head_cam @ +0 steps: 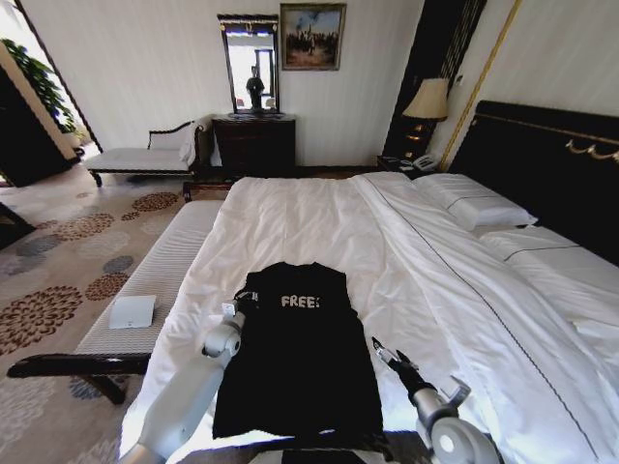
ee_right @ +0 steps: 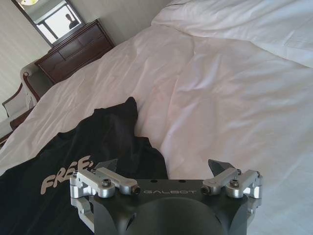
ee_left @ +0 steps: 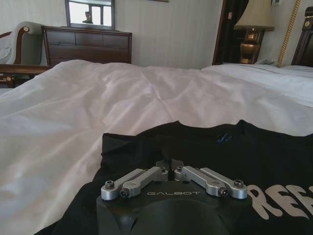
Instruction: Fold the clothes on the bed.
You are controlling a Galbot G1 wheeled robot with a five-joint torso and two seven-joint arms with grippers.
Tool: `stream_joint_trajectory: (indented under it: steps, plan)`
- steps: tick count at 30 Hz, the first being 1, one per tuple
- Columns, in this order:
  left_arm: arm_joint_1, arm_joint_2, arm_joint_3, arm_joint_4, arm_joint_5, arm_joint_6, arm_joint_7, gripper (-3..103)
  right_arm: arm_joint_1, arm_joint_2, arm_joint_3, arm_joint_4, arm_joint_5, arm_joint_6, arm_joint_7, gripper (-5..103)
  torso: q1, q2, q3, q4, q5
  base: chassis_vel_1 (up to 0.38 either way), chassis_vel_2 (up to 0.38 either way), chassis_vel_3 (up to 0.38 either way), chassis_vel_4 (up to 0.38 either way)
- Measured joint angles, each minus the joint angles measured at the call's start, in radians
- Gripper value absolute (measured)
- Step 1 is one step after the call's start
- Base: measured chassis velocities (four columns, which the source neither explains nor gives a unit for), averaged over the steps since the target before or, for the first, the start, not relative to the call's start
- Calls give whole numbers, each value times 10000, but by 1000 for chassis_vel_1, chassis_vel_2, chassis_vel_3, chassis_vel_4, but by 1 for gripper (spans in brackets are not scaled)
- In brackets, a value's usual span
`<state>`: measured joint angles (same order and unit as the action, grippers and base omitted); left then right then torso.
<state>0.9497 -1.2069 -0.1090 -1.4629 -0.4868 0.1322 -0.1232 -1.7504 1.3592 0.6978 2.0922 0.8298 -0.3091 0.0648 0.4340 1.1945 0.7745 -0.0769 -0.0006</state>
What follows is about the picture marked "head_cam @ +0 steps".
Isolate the white bed duvet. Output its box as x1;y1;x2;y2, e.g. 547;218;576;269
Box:
124;172;619;464

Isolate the green leafy plant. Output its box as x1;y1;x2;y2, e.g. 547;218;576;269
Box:
0;37;79;137

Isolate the black FREE print t-shirt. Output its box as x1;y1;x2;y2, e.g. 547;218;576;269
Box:
211;261;394;460

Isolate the robot front dark panel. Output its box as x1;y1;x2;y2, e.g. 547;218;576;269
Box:
279;448;358;464

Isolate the black headboard with gold ornament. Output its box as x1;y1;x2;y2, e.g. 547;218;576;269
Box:
447;100;619;267

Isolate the table lamp with beige shade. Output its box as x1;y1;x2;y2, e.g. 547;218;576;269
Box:
401;76;452;157

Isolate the gold-framed painting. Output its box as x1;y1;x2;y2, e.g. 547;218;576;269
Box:
279;2;348;73

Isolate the white flat box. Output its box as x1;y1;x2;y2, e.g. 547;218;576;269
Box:
107;295;158;331

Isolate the dark wooden cabinet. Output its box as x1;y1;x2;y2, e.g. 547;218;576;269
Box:
0;61;82;189

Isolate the dark wooden dresser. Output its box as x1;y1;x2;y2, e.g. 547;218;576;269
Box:
211;112;298;179

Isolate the white upholstered dark-framed bench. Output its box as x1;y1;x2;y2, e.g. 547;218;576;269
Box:
7;180;234;406

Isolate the dark-framed standing mirror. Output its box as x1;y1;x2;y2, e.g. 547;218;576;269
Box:
216;13;284;117

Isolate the white cloth on chaise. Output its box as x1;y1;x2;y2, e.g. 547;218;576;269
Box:
177;120;210;163

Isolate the white pillow with dark piping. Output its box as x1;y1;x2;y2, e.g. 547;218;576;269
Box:
477;225;619;342
412;172;539;232

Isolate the white chaise with dark frame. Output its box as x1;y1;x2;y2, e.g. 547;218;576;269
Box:
85;117;215;189

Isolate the dark bedside table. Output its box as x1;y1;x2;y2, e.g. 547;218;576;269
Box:
375;153;452;181

